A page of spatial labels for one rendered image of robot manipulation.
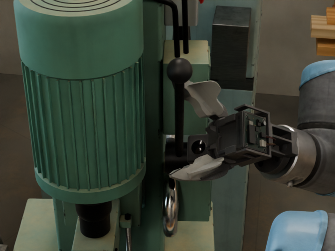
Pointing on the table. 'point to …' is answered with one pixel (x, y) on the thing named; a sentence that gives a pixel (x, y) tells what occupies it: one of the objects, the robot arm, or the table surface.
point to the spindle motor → (84, 95)
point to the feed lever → (170, 156)
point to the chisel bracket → (98, 243)
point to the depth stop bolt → (124, 221)
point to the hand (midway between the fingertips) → (166, 125)
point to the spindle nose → (94, 219)
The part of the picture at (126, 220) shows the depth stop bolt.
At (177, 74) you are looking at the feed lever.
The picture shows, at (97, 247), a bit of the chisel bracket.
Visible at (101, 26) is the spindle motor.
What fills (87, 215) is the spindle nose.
